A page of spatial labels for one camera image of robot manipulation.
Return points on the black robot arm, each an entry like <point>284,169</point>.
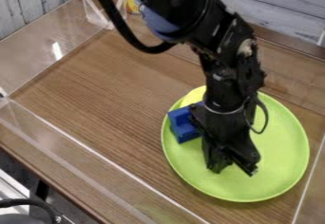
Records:
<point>224,41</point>

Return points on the green round plate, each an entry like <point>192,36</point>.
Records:
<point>285,150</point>

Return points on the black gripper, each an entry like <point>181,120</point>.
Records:
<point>227,140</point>

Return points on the clear acrylic enclosure wall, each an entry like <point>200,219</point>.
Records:
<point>82,116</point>

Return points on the blue T-shaped block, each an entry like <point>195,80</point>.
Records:
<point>183,127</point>

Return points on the yellow banana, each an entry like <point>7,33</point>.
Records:
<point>195,96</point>

